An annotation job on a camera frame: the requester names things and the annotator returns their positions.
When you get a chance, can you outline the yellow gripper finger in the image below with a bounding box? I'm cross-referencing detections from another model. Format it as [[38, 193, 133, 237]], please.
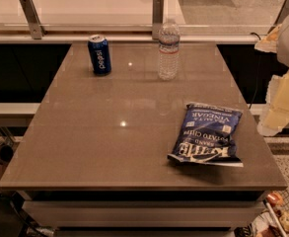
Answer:
[[254, 25, 280, 53], [257, 70, 289, 136]]

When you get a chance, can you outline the blue pepsi can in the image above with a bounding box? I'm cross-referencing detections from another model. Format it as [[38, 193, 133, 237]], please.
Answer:
[[88, 35, 111, 76]]

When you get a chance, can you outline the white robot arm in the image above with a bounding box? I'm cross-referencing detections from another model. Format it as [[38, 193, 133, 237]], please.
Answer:
[[254, 15, 289, 136]]

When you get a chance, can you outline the blue kettle chips bag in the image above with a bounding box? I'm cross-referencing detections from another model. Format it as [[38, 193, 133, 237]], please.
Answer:
[[168, 103, 244, 167]]

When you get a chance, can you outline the clear plastic water bottle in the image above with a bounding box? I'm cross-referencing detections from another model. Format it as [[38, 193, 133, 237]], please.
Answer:
[[158, 22, 181, 80]]

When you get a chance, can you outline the white drawer front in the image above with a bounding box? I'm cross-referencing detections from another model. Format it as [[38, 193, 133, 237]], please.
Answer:
[[23, 201, 264, 228]]

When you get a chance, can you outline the black cable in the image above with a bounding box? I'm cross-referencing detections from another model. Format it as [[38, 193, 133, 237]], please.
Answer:
[[248, 32, 263, 110]]

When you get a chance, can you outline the right metal railing bracket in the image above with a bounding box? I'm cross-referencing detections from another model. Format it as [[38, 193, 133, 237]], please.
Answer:
[[269, 0, 289, 32]]

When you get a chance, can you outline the metal railing bracket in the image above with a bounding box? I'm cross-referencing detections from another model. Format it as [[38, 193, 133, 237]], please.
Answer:
[[269, 0, 289, 32], [19, 0, 45, 40], [152, 0, 164, 40]]

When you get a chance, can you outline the middle metal railing bracket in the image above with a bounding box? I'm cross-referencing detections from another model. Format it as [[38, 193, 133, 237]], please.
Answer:
[[152, 0, 164, 40]]

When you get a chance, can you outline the wire basket with snacks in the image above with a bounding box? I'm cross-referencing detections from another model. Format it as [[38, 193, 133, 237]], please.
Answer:
[[250, 191, 289, 237]]

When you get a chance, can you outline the left metal railing bracket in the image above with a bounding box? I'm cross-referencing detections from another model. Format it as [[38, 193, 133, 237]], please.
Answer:
[[19, 0, 45, 40]]

